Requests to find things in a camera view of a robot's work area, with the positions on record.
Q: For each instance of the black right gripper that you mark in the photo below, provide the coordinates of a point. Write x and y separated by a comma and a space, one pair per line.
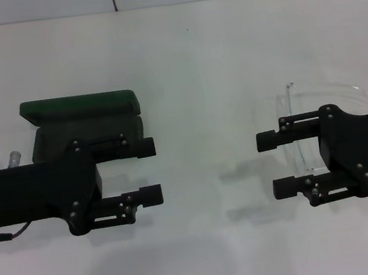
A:
357, 141

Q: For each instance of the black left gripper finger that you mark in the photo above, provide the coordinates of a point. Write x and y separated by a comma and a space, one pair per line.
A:
151, 196
144, 147

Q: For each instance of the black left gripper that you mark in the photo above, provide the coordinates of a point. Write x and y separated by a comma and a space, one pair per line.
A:
35, 191

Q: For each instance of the clear white glasses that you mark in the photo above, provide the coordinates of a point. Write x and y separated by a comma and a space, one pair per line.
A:
290, 106

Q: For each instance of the green glasses case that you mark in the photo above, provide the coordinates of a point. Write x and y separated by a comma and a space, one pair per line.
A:
81, 107

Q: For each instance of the silver cylindrical connector plug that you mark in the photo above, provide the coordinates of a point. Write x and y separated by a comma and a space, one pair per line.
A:
14, 159

